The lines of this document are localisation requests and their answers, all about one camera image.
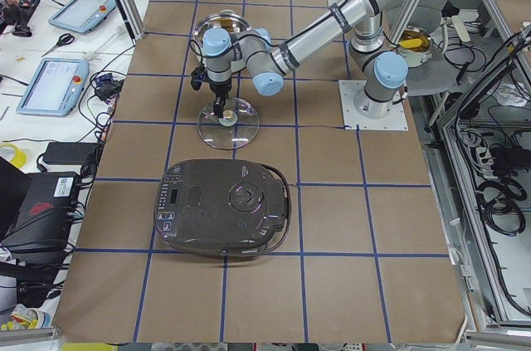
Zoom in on black power adapter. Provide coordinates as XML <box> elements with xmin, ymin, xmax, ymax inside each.
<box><xmin>37</xmin><ymin>141</ymin><xmax>97</xmax><ymax>172</ymax></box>

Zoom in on black computer box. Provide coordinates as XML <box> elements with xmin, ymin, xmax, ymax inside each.
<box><xmin>1</xmin><ymin>170</ymin><xmax>80</xmax><ymax>254</ymax></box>

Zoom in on yellow tape roll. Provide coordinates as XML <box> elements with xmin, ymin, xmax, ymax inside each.
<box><xmin>0</xmin><ymin>143</ymin><xmax>27</xmax><ymax>168</ymax></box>

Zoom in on dark rice cooker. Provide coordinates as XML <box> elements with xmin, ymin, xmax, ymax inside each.
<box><xmin>153</xmin><ymin>158</ymin><xmax>292</xmax><ymax>257</ymax></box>

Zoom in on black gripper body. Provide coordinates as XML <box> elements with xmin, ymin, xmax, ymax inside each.
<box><xmin>191</xmin><ymin>66</ymin><xmax>231</xmax><ymax>107</ymax></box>

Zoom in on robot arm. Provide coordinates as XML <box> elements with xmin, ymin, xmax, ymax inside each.
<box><xmin>191</xmin><ymin>0</ymin><xmax>393</xmax><ymax>116</ymax></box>

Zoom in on blue teach pendant near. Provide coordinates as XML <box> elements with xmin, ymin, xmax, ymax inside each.
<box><xmin>16</xmin><ymin>58</ymin><xmax>90</xmax><ymax>117</ymax></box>

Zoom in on glass pot lid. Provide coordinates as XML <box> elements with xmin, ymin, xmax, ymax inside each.
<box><xmin>197</xmin><ymin>98</ymin><xmax>260</xmax><ymax>150</ymax></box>

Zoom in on pale green electric pot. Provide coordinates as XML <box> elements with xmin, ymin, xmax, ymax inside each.
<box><xmin>193</xmin><ymin>9</ymin><xmax>252</xmax><ymax>63</ymax></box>

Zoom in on black scissors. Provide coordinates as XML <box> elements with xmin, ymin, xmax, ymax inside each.
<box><xmin>41</xmin><ymin>32</ymin><xmax>76</xmax><ymax>57</ymax></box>

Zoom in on blue teach pendant far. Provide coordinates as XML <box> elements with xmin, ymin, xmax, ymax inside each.
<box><xmin>48</xmin><ymin>0</ymin><xmax>117</xmax><ymax>33</ymax></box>

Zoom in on metal pot with food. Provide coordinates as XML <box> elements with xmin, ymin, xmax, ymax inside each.
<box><xmin>397</xmin><ymin>27</ymin><xmax>432</xmax><ymax>68</ymax></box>

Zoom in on blue teach pendant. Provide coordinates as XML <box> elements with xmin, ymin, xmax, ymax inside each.
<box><xmin>48</xmin><ymin>0</ymin><xmax>117</xmax><ymax>33</ymax></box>
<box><xmin>16</xmin><ymin>58</ymin><xmax>90</xmax><ymax>117</ymax></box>

